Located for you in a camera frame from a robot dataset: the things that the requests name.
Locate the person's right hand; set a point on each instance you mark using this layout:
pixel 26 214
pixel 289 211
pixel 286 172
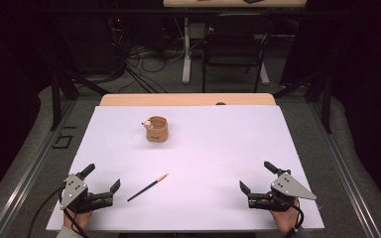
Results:
pixel 286 218

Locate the wooden table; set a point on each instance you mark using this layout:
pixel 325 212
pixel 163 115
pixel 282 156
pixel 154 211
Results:
pixel 187 99

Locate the metal floor rail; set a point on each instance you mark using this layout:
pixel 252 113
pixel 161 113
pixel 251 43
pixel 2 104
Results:
pixel 344 172
pixel 29 172

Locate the black tape mark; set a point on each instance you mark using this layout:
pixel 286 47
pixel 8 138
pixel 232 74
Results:
pixel 62 141

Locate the black chair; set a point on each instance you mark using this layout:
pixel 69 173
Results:
pixel 236 49

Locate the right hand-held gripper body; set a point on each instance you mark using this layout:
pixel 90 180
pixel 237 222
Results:
pixel 289 188

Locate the person's left hand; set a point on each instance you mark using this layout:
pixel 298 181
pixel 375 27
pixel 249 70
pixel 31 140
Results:
pixel 77 219

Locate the white-legged wooden desk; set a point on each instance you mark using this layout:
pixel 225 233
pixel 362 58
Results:
pixel 233 3

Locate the dark blue pencil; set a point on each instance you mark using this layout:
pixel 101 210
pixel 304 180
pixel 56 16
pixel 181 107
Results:
pixel 147 187

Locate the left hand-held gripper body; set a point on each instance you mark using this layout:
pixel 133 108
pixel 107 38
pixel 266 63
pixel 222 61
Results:
pixel 73 192

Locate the black metal stand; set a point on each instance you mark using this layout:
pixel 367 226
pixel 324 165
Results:
pixel 324 95
pixel 61 89

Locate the tan pen holder cup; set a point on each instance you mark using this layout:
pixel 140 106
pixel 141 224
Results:
pixel 156 129

